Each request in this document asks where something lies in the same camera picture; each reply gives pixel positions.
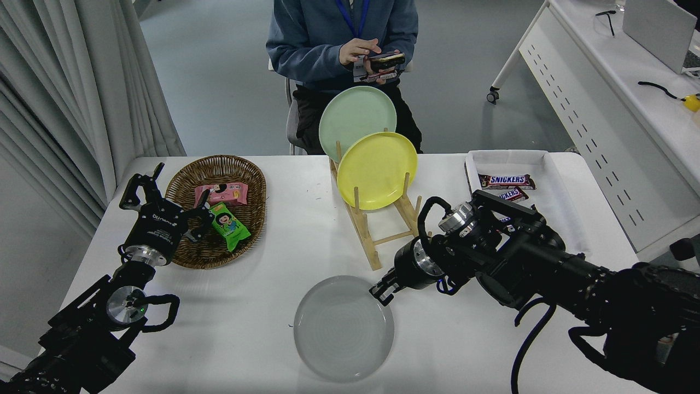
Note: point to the pink snack pack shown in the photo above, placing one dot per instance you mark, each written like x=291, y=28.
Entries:
x=221, y=193

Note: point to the person's left hand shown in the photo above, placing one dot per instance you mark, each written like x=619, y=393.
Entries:
x=385, y=74

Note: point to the wooden plate rack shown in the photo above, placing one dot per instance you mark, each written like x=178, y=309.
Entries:
x=373, y=257

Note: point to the person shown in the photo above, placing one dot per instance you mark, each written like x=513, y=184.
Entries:
x=306, y=33

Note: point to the green snack pack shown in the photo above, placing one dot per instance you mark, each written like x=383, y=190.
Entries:
x=229, y=225

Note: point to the person's right hand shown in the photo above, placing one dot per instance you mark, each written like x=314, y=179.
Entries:
x=354, y=53

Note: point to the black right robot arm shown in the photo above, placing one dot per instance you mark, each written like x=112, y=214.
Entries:
x=547, y=268

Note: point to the office chair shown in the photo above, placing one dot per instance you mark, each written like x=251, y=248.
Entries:
x=292, y=120

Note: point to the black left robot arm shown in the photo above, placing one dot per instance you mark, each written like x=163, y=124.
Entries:
x=82, y=339

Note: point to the brown wicker basket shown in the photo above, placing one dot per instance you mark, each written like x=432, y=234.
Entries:
x=240, y=175

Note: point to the white tray with cork base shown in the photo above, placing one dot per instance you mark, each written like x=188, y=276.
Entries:
x=508, y=161

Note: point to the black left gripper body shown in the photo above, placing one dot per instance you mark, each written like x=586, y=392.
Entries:
x=156, y=227

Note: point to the grey plate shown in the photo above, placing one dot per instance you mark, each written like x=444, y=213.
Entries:
x=342, y=334

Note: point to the person's right forearm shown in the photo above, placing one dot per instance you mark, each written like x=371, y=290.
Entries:
x=311, y=63

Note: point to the silver laptop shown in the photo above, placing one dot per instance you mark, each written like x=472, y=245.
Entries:
x=656, y=27

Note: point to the person's left forearm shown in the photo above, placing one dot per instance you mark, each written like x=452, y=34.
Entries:
x=407, y=38

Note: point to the yellow plate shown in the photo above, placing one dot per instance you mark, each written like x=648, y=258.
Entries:
x=377, y=169

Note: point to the small yellow object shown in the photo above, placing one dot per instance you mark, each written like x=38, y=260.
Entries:
x=693, y=102

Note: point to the pale green plate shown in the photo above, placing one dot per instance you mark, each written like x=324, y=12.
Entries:
x=353, y=115

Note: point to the smartphone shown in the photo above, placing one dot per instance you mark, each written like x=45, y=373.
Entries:
x=389, y=59

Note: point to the grey curtain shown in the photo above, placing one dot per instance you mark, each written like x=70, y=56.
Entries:
x=65, y=98

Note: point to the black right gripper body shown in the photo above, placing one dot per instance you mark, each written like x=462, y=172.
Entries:
x=406, y=271

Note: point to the black cylinder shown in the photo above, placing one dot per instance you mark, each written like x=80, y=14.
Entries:
x=683, y=249

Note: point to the Snickers bar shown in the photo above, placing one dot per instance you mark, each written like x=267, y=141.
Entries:
x=514, y=194
x=389, y=75
x=506, y=181

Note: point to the white desk with perforated panel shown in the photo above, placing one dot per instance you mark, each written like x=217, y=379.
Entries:
x=601, y=109

